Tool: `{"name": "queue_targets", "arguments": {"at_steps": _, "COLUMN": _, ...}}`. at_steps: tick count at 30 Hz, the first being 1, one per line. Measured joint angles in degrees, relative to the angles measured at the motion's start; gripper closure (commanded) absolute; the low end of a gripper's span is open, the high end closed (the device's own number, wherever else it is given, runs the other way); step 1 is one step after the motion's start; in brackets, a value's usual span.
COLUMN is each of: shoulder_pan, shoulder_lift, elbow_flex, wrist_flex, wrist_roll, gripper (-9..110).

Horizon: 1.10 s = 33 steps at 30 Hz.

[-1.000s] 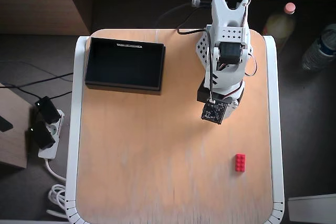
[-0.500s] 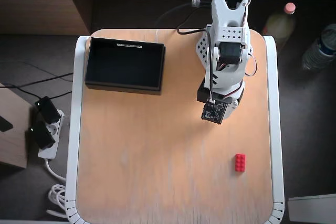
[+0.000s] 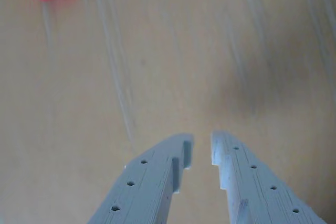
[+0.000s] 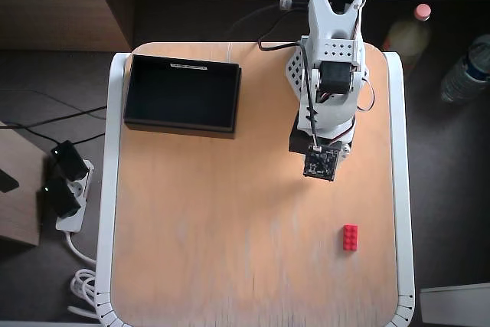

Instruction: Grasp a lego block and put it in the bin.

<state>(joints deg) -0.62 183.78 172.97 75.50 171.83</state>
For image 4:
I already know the white coiled power cable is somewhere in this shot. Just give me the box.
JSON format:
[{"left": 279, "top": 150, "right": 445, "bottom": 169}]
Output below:
[{"left": 65, "top": 230, "right": 101, "bottom": 320}]

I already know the black power adapter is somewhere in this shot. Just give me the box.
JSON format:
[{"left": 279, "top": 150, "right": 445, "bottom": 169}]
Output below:
[
  {"left": 51, "top": 140, "right": 89, "bottom": 181},
  {"left": 40, "top": 177, "right": 81, "bottom": 218}
]

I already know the black flat device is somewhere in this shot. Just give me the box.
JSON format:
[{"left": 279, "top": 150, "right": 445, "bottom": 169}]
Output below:
[{"left": 0, "top": 168, "right": 19, "bottom": 194}]

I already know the black rectangular bin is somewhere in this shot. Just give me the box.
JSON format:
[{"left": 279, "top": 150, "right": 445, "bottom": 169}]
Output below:
[{"left": 122, "top": 54, "right": 243, "bottom": 140}]

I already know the white flat panel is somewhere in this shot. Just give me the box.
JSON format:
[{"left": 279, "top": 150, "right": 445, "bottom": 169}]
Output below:
[{"left": 419, "top": 283, "right": 490, "bottom": 326}]

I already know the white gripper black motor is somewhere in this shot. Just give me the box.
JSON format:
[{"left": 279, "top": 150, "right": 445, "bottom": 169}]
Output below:
[{"left": 289, "top": 93, "right": 357, "bottom": 155}]

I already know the wrist servo wire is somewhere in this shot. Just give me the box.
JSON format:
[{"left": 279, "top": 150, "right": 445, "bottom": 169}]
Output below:
[{"left": 315, "top": 122, "right": 356, "bottom": 143}]

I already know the black camera usb cable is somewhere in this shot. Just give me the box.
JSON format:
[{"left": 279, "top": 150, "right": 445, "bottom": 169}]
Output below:
[{"left": 228, "top": 0, "right": 319, "bottom": 149}]

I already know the black wrist camera circuit board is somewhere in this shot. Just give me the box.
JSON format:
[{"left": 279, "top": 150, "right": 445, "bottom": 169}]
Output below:
[{"left": 302, "top": 142, "right": 342, "bottom": 183}]

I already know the black floor cable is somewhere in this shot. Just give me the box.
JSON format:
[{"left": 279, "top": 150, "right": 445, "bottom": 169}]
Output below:
[
  {"left": 13, "top": 123, "right": 107, "bottom": 149},
  {"left": 0, "top": 104, "right": 108, "bottom": 131}
]

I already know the wooden bed frame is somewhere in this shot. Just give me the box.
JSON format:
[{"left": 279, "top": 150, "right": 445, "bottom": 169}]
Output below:
[{"left": 0, "top": 0, "right": 490, "bottom": 52}]

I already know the looped servo wire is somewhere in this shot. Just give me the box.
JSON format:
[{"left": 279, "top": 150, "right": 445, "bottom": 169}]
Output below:
[{"left": 355, "top": 76, "right": 376, "bottom": 113}]

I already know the yellow bottle pink cap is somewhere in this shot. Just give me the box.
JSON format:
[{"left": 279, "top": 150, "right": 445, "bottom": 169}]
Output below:
[{"left": 382, "top": 3, "right": 433, "bottom": 71}]

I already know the red lego brick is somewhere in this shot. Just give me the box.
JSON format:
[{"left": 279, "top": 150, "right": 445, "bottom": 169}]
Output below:
[{"left": 341, "top": 224, "right": 361, "bottom": 254}]

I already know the white power strip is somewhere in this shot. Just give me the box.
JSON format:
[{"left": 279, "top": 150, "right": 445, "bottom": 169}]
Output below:
[{"left": 55, "top": 158, "right": 95, "bottom": 233}]

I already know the wooden box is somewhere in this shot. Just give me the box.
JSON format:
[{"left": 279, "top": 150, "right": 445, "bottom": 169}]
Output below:
[{"left": 0, "top": 122, "right": 47, "bottom": 247}]

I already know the clear water bottle blue label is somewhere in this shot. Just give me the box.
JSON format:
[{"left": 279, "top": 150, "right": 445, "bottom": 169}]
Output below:
[{"left": 439, "top": 34, "right": 490, "bottom": 104}]

